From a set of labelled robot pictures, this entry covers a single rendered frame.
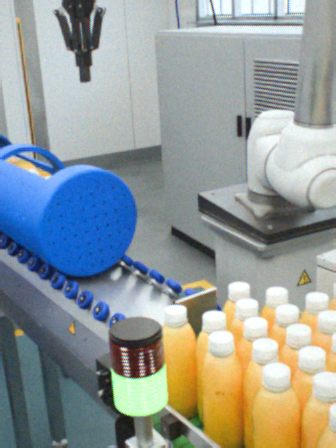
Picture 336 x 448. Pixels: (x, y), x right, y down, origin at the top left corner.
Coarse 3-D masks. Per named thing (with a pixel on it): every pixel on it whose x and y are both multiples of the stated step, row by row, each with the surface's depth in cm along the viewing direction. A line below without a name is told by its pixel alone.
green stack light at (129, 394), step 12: (120, 384) 74; (132, 384) 73; (144, 384) 73; (156, 384) 74; (120, 396) 74; (132, 396) 73; (144, 396) 73; (156, 396) 74; (120, 408) 75; (132, 408) 74; (144, 408) 74; (156, 408) 75
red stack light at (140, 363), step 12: (120, 348) 72; (132, 348) 72; (144, 348) 72; (156, 348) 73; (120, 360) 72; (132, 360) 72; (144, 360) 72; (156, 360) 73; (120, 372) 73; (132, 372) 72; (144, 372) 72; (156, 372) 73
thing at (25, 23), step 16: (16, 0) 243; (32, 0) 244; (16, 16) 246; (32, 16) 246; (32, 32) 247; (32, 48) 249; (32, 64) 250; (32, 80) 252; (32, 96) 253; (32, 112) 255; (32, 128) 259; (32, 144) 263; (48, 144) 262
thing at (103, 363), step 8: (96, 360) 118; (104, 360) 117; (96, 368) 119; (104, 368) 116; (104, 376) 114; (112, 376) 114; (104, 384) 115; (112, 384) 114; (104, 392) 116; (112, 392) 115; (104, 400) 116; (112, 400) 115; (112, 408) 117; (128, 416) 117
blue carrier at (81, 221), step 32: (0, 160) 185; (32, 160) 221; (0, 192) 176; (32, 192) 161; (64, 192) 156; (96, 192) 161; (128, 192) 167; (0, 224) 180; (32, 224) 158; (64, 224) 158; (96, 224) 164; (128, 224) 169; (64, 256) 160; (96, 256) 166
